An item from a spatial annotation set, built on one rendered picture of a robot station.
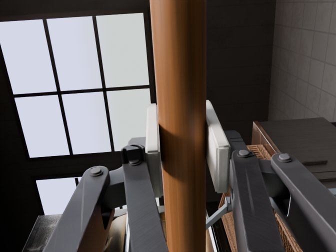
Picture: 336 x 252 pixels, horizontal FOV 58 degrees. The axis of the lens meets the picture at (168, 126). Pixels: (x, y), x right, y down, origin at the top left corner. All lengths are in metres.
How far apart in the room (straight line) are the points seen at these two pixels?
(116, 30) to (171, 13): 2.95
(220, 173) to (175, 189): 0.05
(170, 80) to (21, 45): 3.20
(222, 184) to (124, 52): 2.98
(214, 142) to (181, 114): 0.03
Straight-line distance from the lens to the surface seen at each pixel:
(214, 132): 0.17
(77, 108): 3.34
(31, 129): 3.58
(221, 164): 0.16
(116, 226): 2.13
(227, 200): 1.33
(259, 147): 1.94
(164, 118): 0.18
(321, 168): 1.72
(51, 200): 3.97
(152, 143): 0.16
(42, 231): 2.26
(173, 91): 0.17
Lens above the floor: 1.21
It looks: 2 degrees down
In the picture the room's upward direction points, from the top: 94 degrees counter-clockwise
